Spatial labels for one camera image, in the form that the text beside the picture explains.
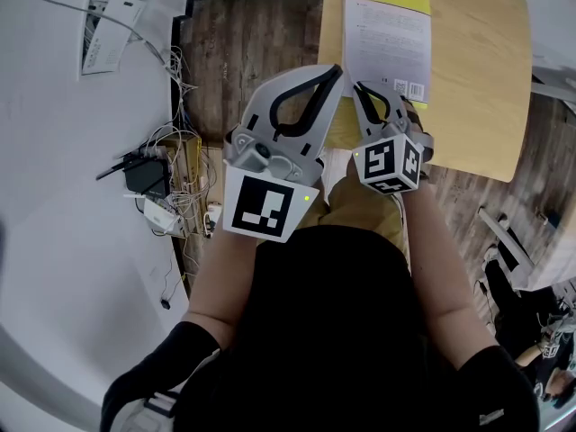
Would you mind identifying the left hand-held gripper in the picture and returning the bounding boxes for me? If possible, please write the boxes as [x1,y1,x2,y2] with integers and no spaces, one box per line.
[222,63,345,244]

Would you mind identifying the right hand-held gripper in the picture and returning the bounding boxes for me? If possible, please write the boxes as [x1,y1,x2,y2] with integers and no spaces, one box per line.
[349,80,437,196]

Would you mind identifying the yellow and white booklet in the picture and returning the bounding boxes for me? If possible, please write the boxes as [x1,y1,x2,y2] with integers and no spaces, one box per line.
[341,0,433,110]

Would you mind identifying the person's right forearm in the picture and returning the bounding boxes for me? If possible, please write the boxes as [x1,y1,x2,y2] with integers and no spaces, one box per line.
[400,189,500,373]

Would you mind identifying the person's left forearm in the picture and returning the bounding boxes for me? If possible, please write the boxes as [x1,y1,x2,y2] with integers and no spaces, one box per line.
[186,229,260,350]

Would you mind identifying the person's right hand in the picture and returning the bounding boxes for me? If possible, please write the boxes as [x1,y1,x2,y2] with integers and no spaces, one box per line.
[401,99,428,138]

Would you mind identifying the person's white shoe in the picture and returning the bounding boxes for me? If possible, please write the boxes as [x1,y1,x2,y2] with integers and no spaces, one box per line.
[321,148,355,193]

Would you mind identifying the person's yellow trousers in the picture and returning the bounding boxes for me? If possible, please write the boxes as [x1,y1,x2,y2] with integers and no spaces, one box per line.
[310,148,410,260]

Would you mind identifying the cardboard box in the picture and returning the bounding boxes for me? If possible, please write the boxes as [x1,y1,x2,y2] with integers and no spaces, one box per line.
[159,132,203,238]

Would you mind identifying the white power strip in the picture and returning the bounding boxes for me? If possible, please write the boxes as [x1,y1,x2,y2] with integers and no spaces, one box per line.
[204,202,224,238]

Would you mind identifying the black router with antennas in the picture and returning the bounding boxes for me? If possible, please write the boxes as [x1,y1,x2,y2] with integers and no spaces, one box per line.
[94,146,172,200]

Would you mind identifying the person's black shirt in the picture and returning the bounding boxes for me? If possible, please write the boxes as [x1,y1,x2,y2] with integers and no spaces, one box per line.
[99,225,541,432]

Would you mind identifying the tangle of thin cables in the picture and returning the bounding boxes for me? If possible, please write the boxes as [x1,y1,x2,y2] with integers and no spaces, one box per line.
[134,45,220,242]

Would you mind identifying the white network wall box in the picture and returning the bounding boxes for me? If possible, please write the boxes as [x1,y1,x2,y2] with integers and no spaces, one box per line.
[80,0,148,78]

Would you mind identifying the grey cable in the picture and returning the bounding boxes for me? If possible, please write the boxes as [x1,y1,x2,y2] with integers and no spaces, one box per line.
[0,0,170,67]

